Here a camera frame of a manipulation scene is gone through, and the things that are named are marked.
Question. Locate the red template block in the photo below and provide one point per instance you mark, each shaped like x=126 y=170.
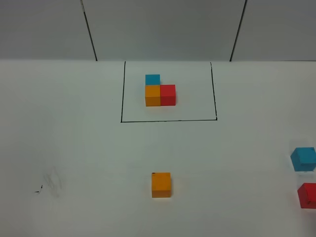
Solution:
x=167 y=95

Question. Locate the blue template block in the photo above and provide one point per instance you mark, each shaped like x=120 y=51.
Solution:
x=152 y=79

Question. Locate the orange template block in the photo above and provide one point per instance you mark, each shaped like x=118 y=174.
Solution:
x=152 y=95

